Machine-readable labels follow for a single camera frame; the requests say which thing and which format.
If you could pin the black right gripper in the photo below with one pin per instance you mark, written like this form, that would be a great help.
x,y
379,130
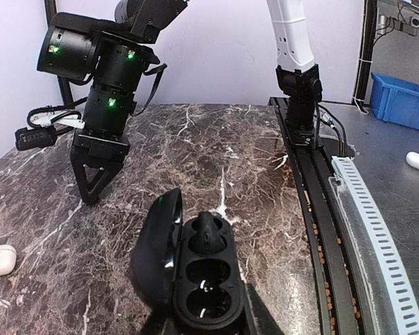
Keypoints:
x,y
96,160

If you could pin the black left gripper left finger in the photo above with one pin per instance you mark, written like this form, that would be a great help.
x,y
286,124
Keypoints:
x,y
159,322

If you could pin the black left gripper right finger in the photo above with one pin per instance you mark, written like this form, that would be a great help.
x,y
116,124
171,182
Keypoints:
x,y
257,318

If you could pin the black earbud charging case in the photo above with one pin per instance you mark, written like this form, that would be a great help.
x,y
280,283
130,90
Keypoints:
x,y
203,292

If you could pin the white earbud charging case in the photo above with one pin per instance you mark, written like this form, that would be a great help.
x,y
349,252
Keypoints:
x,y
8,259

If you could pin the small black earbud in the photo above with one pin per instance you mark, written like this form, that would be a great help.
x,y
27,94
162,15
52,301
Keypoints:
x,y
207,240

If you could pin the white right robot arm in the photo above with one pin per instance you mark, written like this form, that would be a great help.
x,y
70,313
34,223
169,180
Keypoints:
x,y
112,56

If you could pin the blue plastic storage bin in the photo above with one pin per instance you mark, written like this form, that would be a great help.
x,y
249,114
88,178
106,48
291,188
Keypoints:
x,y
395,101

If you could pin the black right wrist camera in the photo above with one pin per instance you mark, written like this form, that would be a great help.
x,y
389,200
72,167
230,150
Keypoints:
x,y
26,139

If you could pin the black front table rail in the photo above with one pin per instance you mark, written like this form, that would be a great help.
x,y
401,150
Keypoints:
x,y
343,305

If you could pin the white slotted cable duct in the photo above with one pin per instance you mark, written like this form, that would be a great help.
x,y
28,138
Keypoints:
x,y
393,305

